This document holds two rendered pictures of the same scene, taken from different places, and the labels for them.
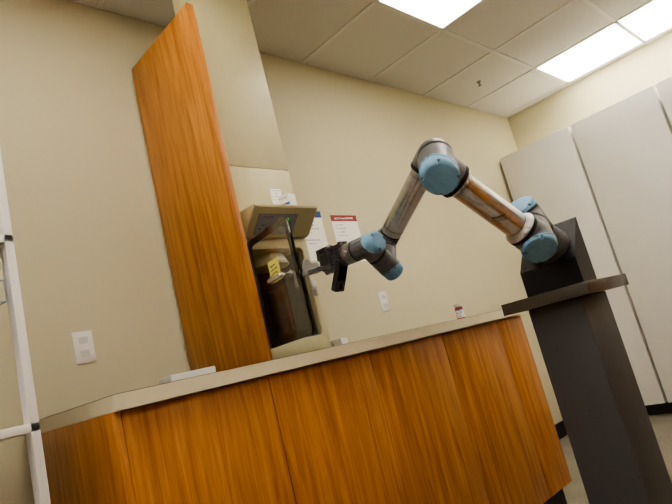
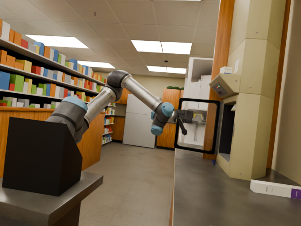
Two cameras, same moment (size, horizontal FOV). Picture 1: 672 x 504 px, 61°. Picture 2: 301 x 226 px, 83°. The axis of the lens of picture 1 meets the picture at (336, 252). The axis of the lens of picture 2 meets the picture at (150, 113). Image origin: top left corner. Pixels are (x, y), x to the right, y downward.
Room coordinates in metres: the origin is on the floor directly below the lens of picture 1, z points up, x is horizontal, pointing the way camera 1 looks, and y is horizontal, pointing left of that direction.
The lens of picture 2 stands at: (2.80, -0.82, 1.25)
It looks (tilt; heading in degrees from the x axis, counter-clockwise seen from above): 0 degrees down; 145
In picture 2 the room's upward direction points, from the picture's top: 6 degrees clockwise
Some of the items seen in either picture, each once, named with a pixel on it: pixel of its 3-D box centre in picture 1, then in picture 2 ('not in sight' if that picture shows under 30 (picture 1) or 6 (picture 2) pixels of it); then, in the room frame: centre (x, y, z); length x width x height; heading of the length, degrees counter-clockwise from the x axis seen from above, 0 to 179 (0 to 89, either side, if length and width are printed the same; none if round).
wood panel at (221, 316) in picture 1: (193, 196); (246, 71); (2.12, 0.49, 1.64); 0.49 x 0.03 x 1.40; 47
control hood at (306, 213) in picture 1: (281, 221); (221, 87); (2.14, 0.18, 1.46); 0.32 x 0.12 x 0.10; 137
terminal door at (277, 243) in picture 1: (277, 284); (196, 125); (1.93, 0.22, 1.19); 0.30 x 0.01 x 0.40; 37
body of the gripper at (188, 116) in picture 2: (335, 257); (183, 116); (2.00, 0.01, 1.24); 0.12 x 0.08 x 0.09; 46
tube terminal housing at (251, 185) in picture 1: (261, 268); (249, 111); (2.26, 0.31, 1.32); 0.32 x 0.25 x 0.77; 137
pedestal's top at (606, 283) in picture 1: (564, 294); (45, 186); (2.05, -0.75, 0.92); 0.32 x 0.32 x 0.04; 44
